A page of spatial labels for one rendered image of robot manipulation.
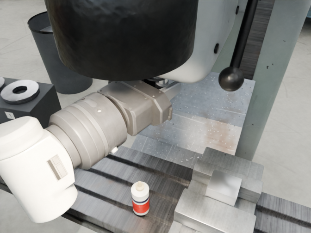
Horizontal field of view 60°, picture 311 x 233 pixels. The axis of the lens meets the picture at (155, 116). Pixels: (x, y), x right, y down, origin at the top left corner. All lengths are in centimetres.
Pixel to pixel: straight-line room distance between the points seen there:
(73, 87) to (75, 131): 223
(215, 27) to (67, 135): 21
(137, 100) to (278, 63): 51
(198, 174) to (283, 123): 185
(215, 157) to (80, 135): 44
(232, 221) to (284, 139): 177
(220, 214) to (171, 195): 18
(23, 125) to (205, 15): 23
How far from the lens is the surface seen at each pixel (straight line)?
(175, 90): 46
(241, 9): 48
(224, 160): 71
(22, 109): 72
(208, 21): 29
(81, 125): 35
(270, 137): 228
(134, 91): 41
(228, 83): 32
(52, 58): 243
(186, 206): 57
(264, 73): 83
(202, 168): 63
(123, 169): 76
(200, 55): 31
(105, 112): 36
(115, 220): 69
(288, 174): 207
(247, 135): 98
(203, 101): 86
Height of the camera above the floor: 151
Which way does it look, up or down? 42 degrees down
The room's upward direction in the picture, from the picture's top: straight up
